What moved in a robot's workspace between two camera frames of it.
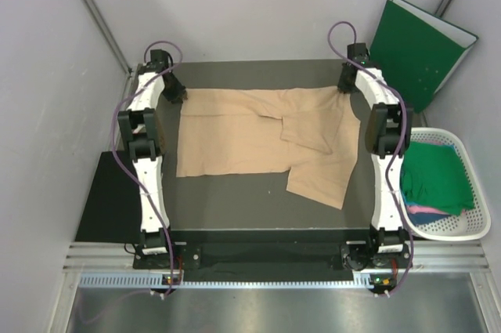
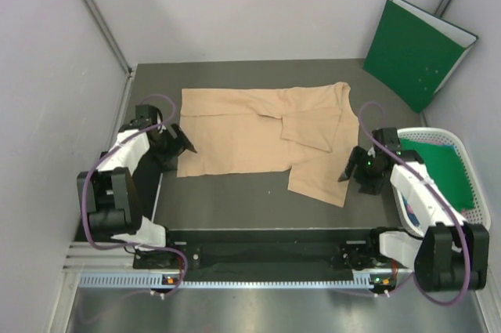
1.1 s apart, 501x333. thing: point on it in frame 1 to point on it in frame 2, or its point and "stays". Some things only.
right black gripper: [341, 86] to [369, 186]
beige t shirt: [313, 132] stays
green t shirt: [433, 175] stays
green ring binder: [415, 51] stays
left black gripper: [178, 91] to [177, 145]
